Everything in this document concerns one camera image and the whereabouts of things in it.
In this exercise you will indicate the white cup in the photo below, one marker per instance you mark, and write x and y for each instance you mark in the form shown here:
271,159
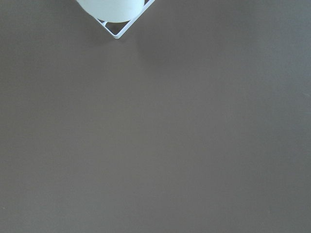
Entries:
115,11

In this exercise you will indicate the white wire cup rack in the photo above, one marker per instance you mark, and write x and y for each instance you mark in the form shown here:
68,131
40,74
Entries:
117,30

